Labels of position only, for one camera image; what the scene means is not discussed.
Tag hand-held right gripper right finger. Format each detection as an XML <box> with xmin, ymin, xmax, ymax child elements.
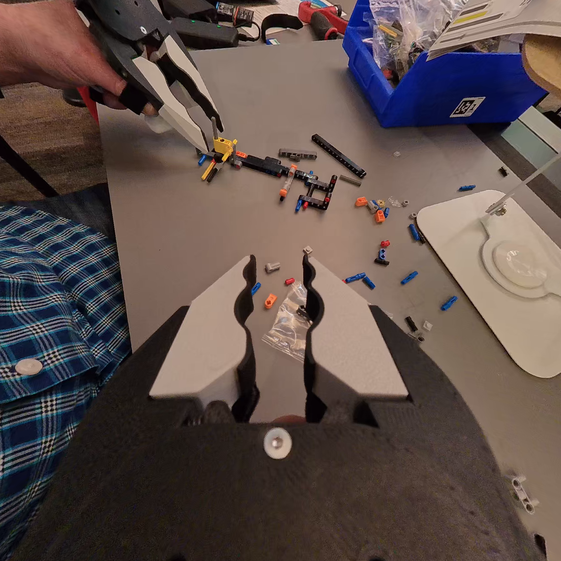
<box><xmin>302</xmin><ymin>254</ymin><xmax>410</xmax><ymax>423</ymax></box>

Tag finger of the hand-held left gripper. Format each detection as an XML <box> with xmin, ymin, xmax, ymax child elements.
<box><xmin>131</xmin><ymin>56</ymin><xmax>211</xmax><ymax>153</ymax></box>
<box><xmin>151</xmin><ymin>35</ymin><xmax>225</xmax><ymax>133</ymax></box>

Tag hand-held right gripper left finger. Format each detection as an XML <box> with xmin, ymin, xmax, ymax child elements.
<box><xmin>148</xmin><ymin>254</ymin><xmax>260</xmax><ymax>423</ymax></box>

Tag black yellow lego assembly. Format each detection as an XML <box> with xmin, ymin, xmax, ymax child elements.
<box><xmin>196</xmin><ymin>117</ymin><xmax>339</xmax><ymax>213</ymax></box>

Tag lego instruction booklet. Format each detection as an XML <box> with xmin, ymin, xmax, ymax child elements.
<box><xmin>427</xmin><ymin>0</ymin><xmax>561</xmax><ymax>62</ymax></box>

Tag scattered small loose lego pieces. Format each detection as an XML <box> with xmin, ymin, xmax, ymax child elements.
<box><xmin>251</xmin><ymin>150</ymin><xmax>509</xmax><ymax>343</ymax></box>

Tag long black lego beam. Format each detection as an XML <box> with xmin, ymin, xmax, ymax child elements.
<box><xmin>311</xmin><ymin>134</ymin><xmax>367</xmax><ymax>178</ymax></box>

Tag short white lego beam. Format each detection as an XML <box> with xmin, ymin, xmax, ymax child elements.
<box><xmin>510</xmin><ymin>475</ymin><xmax>541</xmax><ymax>514</ymax></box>

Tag person's left hand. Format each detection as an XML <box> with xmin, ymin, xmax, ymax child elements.
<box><xmin>0</xmin><ymin>0</ymin><xmax>160</xmax><ymax>117</ymax></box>

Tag black power brick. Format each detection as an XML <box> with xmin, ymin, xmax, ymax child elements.
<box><xmin>170</xmin><ymin>17</ymin><xmax>241</xmax><ymax>50</ymax></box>

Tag black device with antenna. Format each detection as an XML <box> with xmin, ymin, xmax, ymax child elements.
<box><xmin>158</xmin><ymin>0</ymin><xmax>220</xmax><ymax>22</ymax></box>

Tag small clear zip bag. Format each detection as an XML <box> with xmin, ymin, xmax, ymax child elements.
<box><xmin>262</xmin><ymin>280</ymin><xmax>314</xmax><ymax>363</ymax></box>

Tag paper sheet with blue header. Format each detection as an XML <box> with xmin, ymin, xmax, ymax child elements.
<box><xmin>252</xmin><ymin>0</ymin><xmax>358</xmax><ymax>38</ymax></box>

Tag blue plaid shirt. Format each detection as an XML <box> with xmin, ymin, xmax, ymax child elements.
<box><xmin>0</xmin><ymin>204</ymin><xmax>132</xmax><ymax>561</ymax></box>

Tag bunch of clear parts bags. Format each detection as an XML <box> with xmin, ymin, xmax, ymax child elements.
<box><xmin>366</xmin><ymin>0</ymin><xmax>470</xmax><ymax>86</ymax></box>

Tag blue plastic parts bin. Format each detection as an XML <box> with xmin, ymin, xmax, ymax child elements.
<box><xmin>342</xmin><ymin>0</ymin><xmax>548</xmax><ymax>129</ymax></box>

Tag black curved strap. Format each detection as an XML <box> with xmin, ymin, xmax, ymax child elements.
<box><xmin>261</xmin><ymin>14</ymin><xmax>304</xmax><ymax>44</ymax></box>

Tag white base plate with dome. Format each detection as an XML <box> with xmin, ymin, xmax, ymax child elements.
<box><xmin>416</xmin><ymin>189</ymin><xmax>561</xmax><ymax>378</ymax></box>

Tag red clamp with black handle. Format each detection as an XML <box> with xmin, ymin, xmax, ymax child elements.
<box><xmin>298</xmin><ymin>0</ymin><xmax>344</xmax><ymax>41</ymax></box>

